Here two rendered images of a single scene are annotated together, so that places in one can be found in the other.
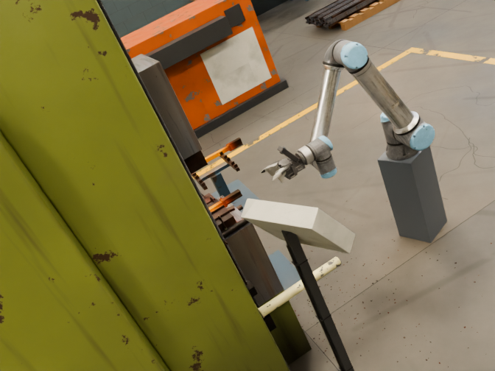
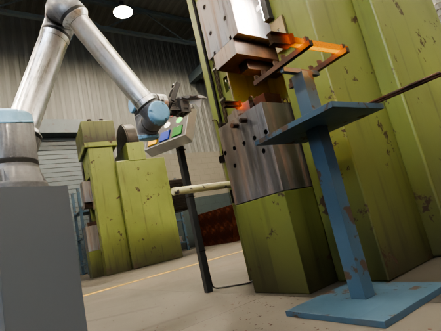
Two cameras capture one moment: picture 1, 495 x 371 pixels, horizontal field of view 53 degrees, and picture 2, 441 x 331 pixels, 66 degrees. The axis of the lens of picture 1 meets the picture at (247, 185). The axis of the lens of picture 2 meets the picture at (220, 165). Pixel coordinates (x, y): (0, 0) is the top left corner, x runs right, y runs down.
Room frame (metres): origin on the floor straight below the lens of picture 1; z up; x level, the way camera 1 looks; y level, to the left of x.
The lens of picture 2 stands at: (3.69, -0.74, 0.36)
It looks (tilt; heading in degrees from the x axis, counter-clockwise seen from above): 10 degrees up; 156
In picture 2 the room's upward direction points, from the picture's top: 13 degrees counter-clockwise
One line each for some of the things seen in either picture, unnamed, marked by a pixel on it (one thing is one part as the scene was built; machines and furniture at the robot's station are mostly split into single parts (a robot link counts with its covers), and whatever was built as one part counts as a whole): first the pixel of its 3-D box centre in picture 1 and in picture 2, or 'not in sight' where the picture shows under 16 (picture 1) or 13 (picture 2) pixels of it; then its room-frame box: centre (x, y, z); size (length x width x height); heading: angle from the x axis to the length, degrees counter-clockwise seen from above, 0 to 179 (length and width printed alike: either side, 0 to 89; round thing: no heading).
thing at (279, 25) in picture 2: not in sight; (280, 34); (2.36, 0.34, 1.27); 0.09 x 0.02 x 0.17; 14
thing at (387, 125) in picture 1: (396, 124); (9, 138); (2.47, -0.91, 0.79); 0.17 x 0.15 x 0.18; 7
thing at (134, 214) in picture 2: not in sight; (136, 191); (-3.30, 0.38, 1.45); 2.20 x 1.23 x 2.90; 103
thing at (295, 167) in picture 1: (292, 165); (176, 106); (2.20, -0.24, 0.97); 0.12 x 0.08 x 0.09; 104
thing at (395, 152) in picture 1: (401, 143); (13, 178); (2.48, -0.91, 0.65); 0.19 x 0.19 x 0.10
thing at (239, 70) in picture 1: (183, 75); not in sight; (6.02, 0.16, 0.63); 2.10 x 1.12 x 1.25; 103
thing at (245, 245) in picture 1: (206, 270); (284, 154); (2.08, 0.37, 0.69); 0.56 x 0.38 x 0.45; 104
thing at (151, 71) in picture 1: (125, 122); (247, 19); (2.07, 0.36, 1.56); 0.42 x 0.39 x 0.40; 104
